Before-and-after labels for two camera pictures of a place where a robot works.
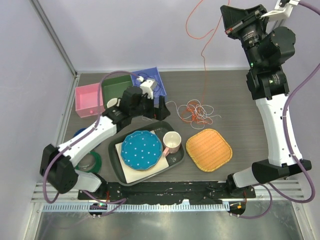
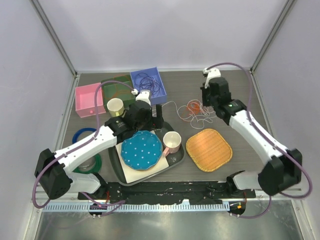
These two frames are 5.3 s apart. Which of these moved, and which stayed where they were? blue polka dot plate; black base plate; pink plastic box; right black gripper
Moved: right black gripper
Stayed: black base plate; pink plastic box; blue polka dot plate
